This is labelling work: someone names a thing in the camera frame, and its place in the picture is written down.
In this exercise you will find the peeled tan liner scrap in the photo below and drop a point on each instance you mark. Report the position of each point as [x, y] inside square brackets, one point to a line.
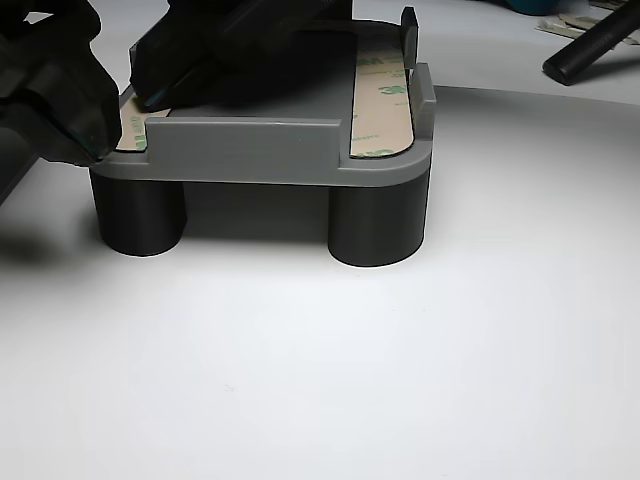
[615, 4]
[631, 42]
[565, 25]

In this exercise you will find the black cylindrical rod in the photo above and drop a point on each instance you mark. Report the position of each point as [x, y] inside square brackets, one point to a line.
[585, 50]

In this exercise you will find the tan 3M tape liner strip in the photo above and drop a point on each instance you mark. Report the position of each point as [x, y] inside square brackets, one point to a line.
[132, 130]
[380, 115]

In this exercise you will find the grey fixture block, dark legs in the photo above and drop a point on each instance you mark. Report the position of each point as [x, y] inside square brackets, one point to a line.
[250, 145]

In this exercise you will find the dark grey upright tab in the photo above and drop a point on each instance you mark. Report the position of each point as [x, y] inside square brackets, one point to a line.
[410, 40]

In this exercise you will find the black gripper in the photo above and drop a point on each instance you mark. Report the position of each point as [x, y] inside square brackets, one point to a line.
[45, 35]
[275, 15]

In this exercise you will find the teal object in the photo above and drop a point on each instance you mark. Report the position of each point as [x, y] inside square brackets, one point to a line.
[532, 6]

